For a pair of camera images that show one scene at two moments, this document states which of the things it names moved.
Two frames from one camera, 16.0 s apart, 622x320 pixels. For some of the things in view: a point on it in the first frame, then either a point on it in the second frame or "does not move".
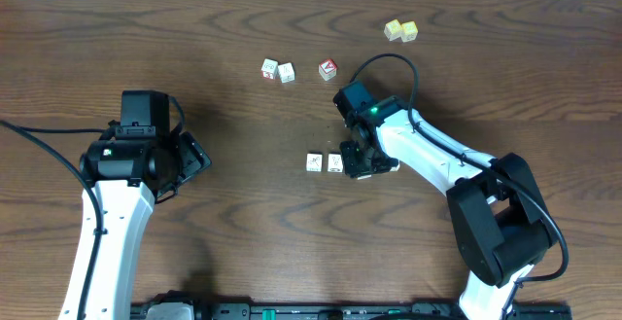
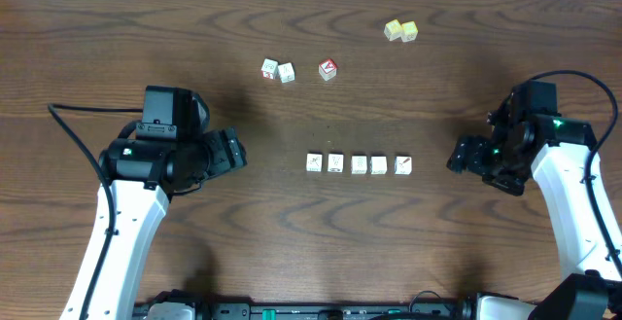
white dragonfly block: (314, 162) does not move
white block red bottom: (268, 68) does not move
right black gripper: (355, 169) to (468, 155)
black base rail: (409, 311) does not move
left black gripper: (195, 154) to (229, 148)
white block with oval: (334, 162) does not move
